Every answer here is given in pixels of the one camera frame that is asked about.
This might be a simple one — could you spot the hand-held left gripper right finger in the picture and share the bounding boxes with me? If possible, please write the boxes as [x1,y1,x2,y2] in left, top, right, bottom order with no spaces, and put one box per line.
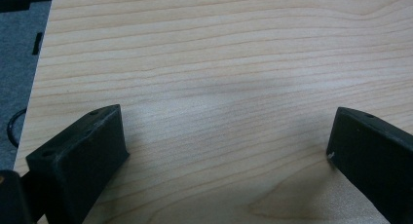
[325,106,413,224]

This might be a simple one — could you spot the black cable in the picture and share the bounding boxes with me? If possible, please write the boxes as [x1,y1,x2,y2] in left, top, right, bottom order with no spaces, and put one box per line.
[6,107,27,149]

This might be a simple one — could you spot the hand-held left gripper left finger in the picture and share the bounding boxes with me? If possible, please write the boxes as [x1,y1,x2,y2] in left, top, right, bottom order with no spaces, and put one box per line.
[25,103,131,224]

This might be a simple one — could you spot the small black strip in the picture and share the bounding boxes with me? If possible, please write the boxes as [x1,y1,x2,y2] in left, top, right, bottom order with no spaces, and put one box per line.
[31,31,44,56]

